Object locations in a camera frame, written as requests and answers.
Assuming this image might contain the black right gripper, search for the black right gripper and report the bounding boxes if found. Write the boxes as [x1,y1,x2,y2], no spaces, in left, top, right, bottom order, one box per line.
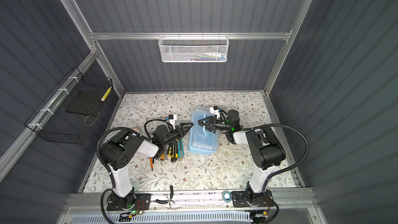
[199,118,231,135]

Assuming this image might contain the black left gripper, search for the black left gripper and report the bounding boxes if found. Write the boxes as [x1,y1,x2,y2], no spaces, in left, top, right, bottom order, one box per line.
[162,123,193,149]

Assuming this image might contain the light blue plastic tool box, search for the light blue plastic tool box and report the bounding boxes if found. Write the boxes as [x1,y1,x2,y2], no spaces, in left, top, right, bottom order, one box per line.
[188,108,219,156]

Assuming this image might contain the yellow black utility knife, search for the yellow black utility knife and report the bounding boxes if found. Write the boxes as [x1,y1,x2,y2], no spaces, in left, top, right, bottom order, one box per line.
[167,141,178,162]

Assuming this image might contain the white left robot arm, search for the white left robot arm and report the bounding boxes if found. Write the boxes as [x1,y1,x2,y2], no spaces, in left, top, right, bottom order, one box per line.
[96,122,194,211]

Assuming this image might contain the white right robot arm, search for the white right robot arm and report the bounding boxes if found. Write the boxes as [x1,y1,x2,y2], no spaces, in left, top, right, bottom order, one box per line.
[198,110,309,207]

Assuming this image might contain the teal utility knife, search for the teal utility knife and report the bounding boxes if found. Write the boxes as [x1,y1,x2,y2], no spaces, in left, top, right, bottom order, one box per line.
[178,139,184,161]

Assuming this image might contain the brown tape roll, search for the brown tape roll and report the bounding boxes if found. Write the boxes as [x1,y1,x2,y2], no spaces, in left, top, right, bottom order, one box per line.
[132,127,141,133]

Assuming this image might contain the blue tape roll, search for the blue tape roll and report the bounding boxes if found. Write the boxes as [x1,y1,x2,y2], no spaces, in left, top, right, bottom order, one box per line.
[221,190,232,203]

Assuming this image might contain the yellow marker in basket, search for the yellow marker in basket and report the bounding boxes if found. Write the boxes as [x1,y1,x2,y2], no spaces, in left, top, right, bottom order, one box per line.
[101,86,112,102]

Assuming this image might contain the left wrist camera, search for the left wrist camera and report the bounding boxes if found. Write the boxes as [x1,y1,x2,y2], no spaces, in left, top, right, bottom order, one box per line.
[166,115,177,127]

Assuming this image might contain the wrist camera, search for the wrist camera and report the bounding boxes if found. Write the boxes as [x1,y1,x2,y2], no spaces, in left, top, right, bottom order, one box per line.
[166,115,177,127]
[209,106,220,119]

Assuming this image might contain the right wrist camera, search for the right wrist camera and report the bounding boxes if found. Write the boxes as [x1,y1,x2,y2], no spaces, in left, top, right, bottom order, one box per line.
[209,106,220,119]

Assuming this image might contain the black handled pliers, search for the black handled pliers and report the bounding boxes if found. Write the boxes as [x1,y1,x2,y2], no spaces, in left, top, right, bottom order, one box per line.
[155,185,174,207]

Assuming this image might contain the white wire wall basket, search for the white wire wall basket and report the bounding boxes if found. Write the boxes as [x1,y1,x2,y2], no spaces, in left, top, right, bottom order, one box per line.
[158,35,230,63]

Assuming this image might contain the black wire wall basket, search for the black wire wall basket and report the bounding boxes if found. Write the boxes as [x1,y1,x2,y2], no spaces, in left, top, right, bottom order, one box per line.
[25,69,113,145]

